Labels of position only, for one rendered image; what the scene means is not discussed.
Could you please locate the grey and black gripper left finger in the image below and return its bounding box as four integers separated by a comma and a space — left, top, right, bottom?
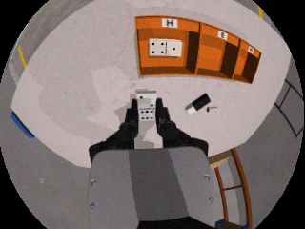
89, 99, 139, 163

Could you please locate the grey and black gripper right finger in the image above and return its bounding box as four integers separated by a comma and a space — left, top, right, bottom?
155, 98, 209, 158

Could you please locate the black and white eraser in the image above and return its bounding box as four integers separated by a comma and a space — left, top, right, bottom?
185, 94, 211, 115

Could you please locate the orange rack of bins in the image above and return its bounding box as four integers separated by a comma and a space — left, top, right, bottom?
134, 15, 262, 84

